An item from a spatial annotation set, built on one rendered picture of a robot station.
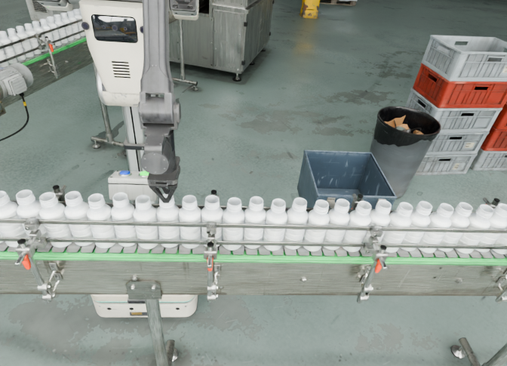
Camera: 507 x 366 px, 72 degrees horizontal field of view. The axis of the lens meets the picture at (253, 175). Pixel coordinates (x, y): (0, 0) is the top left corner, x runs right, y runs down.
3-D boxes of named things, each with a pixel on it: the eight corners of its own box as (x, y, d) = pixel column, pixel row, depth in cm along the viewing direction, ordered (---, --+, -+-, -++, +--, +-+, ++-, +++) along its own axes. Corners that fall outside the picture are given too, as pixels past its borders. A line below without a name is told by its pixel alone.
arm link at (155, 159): (180, 99, 77) (139, 98, 76) (173, 125, 68) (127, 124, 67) (183, 146, 84) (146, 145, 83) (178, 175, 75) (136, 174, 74)
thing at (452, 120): (426, 133, 286) (437, 109, 272) (401, 110, 317) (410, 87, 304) (490, 132, 297) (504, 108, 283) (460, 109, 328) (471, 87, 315)
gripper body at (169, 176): (180, 161, 91) (179, 137, 87) (175, 186, 83) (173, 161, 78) (155, 161, 90) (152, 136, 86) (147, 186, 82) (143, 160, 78)
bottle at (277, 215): (281, 253, 101) (289, 212, 91) (260, 250, 101) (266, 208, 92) (283, 238, 106) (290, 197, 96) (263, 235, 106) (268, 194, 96)
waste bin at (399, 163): (365, 203, 278) (390, 133, 240) (349, 170, 314) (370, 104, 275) (419, 204, 282) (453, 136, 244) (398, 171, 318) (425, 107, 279)
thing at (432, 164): (407, 176, 313) (416, 155, 299) (386, 151, 345) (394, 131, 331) (467, 174, 323) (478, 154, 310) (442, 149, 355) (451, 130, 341)
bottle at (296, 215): (290, 232, 108) (299, 192, 98) (305, 244, 105) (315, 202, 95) (277, 241, 105) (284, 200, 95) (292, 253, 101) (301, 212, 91)
